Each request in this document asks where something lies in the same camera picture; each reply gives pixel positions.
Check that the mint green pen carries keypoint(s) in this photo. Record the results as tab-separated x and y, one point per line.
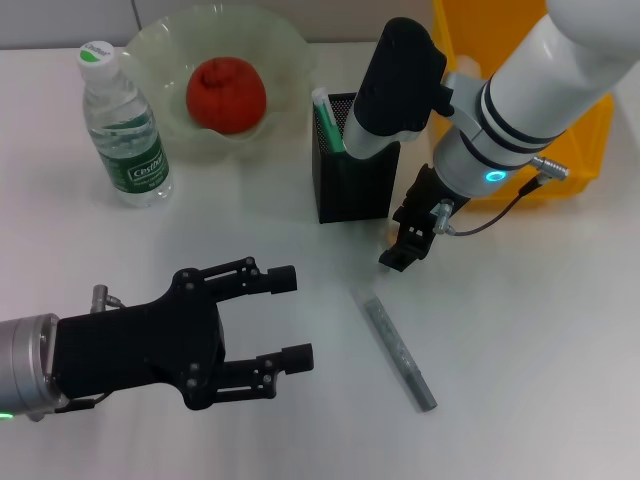
327	120

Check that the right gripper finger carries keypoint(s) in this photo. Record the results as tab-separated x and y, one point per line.
405	257

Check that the pale green glass fruit plate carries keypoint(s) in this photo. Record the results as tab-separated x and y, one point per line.
285	55

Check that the yellow plastic storage bin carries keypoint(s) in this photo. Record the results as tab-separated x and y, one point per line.
585	145

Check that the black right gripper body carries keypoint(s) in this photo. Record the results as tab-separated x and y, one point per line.
425	205

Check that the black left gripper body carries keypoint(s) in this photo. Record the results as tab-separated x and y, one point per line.
140	345

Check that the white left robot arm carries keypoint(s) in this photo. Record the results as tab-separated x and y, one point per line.
25	360

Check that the clear green-label water bottle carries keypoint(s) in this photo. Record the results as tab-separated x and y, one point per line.
130	150

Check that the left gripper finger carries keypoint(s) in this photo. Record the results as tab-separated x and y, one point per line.
300	357
282	279

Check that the gray marker pen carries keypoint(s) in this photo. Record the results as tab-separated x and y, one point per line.
395	345

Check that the black mesh pen holder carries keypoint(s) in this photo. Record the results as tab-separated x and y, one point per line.
355	195

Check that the red tomato-like fruit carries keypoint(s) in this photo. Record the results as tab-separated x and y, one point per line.
227	95

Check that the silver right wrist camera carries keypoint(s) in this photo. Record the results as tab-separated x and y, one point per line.
400	85

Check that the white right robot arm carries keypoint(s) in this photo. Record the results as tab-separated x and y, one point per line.
540	90

